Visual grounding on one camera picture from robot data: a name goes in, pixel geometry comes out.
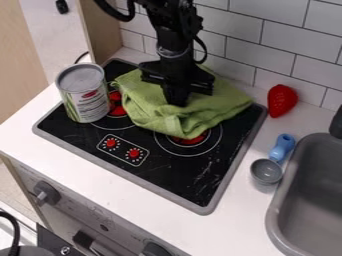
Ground blue and grey scoop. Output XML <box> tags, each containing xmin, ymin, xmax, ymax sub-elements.
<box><xmin>248</xmin><ymin>133</ymin><xmax>298</xmax><ymax>186</ymax></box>

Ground silver can with label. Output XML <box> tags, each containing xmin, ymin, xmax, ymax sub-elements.
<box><xmin>53</xmin><ymin>62</ymin><xmax>113</xmax><ymax>124</ymax></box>

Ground toy sink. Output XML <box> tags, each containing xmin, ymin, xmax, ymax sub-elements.
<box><xmin>264</xmin><ymin>132</ymin><xmax>342</xmax><ymax>256</ymax></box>

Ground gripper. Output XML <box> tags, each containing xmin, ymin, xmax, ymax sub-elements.
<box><xmin>138</xmin><ymin>54</ymin><xmax>218</xmax><ymax>108</ymax></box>

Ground toy stove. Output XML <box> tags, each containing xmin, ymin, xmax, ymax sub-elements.
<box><xmin>30</xmin><ymin>58</ymin><xmax>270</xmax><ymax>216</ymax></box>

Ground black cable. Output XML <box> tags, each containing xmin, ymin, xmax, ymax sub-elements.
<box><xmin>0</xmin><ymin>210</ymin><xmax>23</xmax><ymax>256</ymax></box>

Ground red toy strawberry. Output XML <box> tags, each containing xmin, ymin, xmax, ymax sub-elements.
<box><xmin>265</xmin><ymin>83</ymin><xmax>300</xmax><ymax>119</ymax></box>

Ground green cloth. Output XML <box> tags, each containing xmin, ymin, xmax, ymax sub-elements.
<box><xmin>109</xmin><ymin>64</ymin><xmax>256</xmax><ymax>141</ymax></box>

